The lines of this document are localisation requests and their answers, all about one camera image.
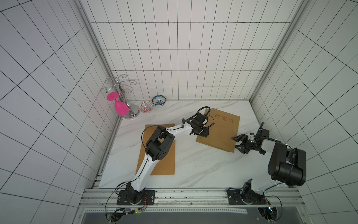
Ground lower brown kraft file bags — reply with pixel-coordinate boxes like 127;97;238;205
196;108;240;153

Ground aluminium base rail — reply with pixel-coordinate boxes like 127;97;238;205
79;188;308;220

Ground brown kraft file bag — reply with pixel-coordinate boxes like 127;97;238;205
136;125;176;175

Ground red blue patterned bowl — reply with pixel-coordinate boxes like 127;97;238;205
139;101;154;113

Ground pink plastic wine glass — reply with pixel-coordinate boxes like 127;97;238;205
107;92;129;116

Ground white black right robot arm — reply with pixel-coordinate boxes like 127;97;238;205
227;123;307;205

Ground silver wire glass rack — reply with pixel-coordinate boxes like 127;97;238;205
101;77;139;119

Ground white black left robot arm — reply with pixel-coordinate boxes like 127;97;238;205
125;106;214;204

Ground blue white patterned bowl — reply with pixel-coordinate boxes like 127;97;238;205
152;95;167;106

